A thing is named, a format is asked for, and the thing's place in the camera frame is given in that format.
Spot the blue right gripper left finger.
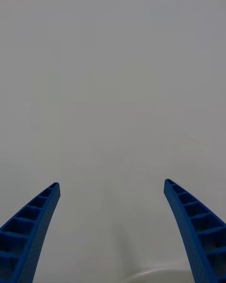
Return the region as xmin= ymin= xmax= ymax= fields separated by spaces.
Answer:
xmin=0 ymin=182 xmax=61 ymax=283

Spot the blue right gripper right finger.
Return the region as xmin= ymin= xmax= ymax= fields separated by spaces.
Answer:
xmin=163 ymin=178 xmax=226 ymax=283

